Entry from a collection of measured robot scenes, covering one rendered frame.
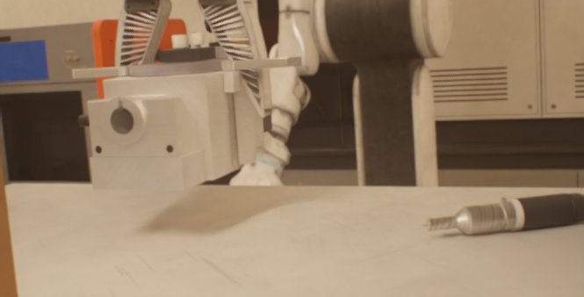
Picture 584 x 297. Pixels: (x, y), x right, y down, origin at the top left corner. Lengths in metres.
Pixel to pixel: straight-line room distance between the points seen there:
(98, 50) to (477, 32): 0.99
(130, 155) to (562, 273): 0.34
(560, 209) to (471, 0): 1.49
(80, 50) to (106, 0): 2.04
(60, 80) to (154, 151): 1.27
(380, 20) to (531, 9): 0.95
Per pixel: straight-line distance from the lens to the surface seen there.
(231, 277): 0.54
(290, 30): 1.44
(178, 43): 0.72
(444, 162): 2.08
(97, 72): 0.74
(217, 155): 0.65
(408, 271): 0.53
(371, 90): 1.26
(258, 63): 0.66
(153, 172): 0.62
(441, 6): 1.19
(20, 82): 1.95
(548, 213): 0.63
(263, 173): 1.30
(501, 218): 0.62
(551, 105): 2.09
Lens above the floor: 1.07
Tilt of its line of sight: 7 degrees down
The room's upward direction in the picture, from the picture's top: 4 degrees counter-clockwise
